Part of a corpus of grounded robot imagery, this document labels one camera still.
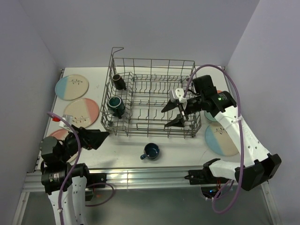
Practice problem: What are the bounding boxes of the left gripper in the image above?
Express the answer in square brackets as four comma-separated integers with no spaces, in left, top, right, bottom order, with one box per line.
[59,124,108,161]

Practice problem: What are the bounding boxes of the dark green mug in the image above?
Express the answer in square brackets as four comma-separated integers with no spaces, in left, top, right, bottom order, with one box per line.
[107,96,125,119]

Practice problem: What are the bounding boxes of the dark blue mug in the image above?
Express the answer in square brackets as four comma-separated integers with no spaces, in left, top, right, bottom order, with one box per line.
[140,143,160,160]

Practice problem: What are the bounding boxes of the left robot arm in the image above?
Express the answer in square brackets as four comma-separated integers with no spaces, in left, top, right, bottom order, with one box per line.
[39,127,109,225]

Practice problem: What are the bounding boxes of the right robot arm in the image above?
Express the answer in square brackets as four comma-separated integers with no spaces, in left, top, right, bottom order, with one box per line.
[162,75,282,191]

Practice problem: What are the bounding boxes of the pink and cream plate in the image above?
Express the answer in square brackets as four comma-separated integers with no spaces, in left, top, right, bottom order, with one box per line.
[63,98,99,128]

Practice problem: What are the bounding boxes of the light green bowl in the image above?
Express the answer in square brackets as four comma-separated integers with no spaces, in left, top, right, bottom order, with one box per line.
[204,111,217,122]

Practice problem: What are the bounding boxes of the pink cream plate near edge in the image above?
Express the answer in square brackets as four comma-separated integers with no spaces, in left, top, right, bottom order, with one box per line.
[48,129,78,163]

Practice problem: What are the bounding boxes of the blue cream plate right side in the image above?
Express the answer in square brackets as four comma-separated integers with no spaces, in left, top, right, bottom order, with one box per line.
[204,122,239,157]

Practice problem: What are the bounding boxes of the blue and cream plate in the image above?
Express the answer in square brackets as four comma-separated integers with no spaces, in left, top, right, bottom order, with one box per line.
[55,74,89,101]

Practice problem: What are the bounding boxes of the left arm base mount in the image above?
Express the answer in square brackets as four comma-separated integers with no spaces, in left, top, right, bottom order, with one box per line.
[85,172,106,202]

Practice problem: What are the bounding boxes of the grey wire dish rack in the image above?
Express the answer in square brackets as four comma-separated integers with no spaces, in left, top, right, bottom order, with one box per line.
[100,47,202,138]

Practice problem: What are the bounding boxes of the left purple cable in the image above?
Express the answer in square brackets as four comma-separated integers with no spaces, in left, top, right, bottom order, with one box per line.
[46,112,115,225]

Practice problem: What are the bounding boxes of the purple cable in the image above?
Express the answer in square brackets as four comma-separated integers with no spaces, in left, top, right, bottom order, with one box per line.
[46,112,115,225]
[184,64,246,214]

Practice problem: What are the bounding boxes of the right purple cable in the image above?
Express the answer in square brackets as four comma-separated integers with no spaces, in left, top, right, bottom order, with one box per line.
[184,64,246,214]

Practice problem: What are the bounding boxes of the aluminium rail frame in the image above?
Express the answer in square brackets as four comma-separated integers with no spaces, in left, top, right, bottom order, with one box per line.
[12,67,277,225]

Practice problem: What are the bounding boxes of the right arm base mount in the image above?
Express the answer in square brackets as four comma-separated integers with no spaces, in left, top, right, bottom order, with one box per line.
[184,169,229,200]

